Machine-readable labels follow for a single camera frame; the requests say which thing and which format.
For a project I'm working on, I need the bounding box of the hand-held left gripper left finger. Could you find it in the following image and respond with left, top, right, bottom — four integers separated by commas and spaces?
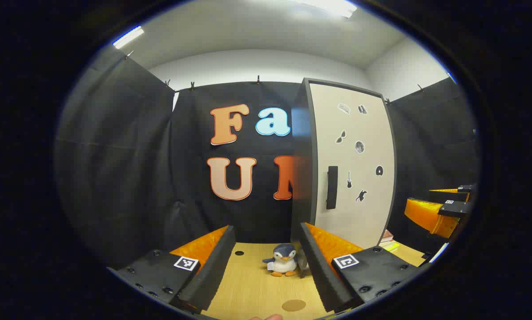
107, 225, 237, 314

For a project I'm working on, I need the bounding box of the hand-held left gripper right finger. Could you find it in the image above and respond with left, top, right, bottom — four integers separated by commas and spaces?
298, 222, 427, 313

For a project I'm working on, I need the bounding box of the black cabinet door handle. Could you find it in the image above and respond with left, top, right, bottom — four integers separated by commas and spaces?
326, 166, 339, 210

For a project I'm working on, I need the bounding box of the dark grey cabinet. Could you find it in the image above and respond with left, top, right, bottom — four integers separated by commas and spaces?
290, 78, 398, 278

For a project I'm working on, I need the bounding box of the penguin plush toy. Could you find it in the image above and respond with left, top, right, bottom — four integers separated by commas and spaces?
262, 243, 298, 277

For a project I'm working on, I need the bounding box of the black backdrop cloth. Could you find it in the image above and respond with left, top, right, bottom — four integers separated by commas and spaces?
55, 47, 479, 267

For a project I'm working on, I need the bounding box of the row of black cloth clips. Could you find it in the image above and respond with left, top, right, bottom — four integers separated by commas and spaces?
125, 50, 424, 106

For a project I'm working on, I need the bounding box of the ceiling light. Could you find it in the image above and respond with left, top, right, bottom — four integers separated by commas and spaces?
293, 0, 358, 19
113, 26, 145, 49

